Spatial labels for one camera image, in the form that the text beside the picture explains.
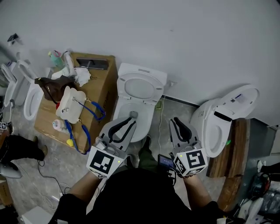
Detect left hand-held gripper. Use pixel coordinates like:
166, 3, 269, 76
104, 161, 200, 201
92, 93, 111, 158
86, 116, 138, 179

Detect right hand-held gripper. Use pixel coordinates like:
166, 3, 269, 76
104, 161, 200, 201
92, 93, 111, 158
169, 117, 208, 177

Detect white toilet bowl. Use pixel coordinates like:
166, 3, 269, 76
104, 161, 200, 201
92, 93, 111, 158
112, 98, 156, 143

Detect white toilet seat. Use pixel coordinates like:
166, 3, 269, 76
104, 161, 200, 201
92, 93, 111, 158
116, 71, 165, 106

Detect person's right forearm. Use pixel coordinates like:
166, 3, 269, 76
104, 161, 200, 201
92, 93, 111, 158
182, 174, 214, 209

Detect person's left forearm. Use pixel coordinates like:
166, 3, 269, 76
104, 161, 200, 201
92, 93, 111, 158
65, 171, 108, 205

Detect white smart toilet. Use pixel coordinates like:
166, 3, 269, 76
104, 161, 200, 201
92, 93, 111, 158
189, 98, 233, 158

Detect white smart toilet lid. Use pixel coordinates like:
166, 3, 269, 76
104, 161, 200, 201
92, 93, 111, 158
213, 84, 260, 123

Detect white toilet with open seat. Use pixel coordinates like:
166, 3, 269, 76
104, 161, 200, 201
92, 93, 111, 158
17, 59, 45, 122

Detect black handheld screen device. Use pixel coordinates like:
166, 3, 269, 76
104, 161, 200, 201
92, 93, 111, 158
157, 154, 176, 174

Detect person's green trouser leg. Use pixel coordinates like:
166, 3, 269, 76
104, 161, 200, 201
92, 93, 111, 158
138, 135, 160, 174

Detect large cardboard box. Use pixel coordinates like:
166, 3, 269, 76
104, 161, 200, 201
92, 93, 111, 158
33, 52, 119, 154

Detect dark wooden plank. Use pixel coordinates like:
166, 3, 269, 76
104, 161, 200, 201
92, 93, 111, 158
206, 119, 248, 178

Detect white pouch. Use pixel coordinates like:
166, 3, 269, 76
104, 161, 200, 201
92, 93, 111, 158
55, 85, 87, 125

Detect pink bottle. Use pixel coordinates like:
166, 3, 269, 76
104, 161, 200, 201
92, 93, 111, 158
52, 119, 71, 134

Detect white crumpled tissue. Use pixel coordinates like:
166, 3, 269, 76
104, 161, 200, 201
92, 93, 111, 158
73, 66, 92, 88

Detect person's black shirt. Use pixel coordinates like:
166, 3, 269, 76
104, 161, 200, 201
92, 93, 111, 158
47, 166, 223, 224

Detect black flat tool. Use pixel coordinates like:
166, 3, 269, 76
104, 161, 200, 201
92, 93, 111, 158
76, 57, 109, 71

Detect narrow wooden plank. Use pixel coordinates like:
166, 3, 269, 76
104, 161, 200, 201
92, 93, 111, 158
217, 175, 242, 212

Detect grey cabinet panel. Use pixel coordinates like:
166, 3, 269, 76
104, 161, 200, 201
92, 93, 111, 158
246, 118, 277, 155

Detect brown bag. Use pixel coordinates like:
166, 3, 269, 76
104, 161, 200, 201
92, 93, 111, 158
34, 75, 77, 104

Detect white spray bottle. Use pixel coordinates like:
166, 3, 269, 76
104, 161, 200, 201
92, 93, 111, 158
63, 50, 76, 77

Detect green bottle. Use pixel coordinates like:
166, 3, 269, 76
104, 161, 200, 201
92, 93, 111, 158
48, 50, 65, 69

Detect white plastic appliance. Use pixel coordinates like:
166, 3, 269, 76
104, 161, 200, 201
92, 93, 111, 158
237, 197, 265, 222

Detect grey plastic object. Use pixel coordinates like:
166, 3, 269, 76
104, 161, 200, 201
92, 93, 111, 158
0, 163, 23, 179

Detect white box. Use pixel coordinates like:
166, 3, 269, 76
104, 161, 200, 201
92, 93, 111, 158
21, 206, 53, 224

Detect small cardboard box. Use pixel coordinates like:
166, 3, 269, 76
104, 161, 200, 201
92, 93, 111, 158
0, 178, 14, 207

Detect white cable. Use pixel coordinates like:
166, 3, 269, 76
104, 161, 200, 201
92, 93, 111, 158
157, 96, 165, 155

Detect blue strap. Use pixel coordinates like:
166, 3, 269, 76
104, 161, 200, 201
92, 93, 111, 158
64, 98, 107, 155

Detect black floor cable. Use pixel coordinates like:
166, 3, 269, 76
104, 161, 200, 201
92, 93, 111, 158
36, 160, 71, 196

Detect black wall device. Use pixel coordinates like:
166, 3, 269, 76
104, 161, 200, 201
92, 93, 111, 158
7, 33, 21, 46

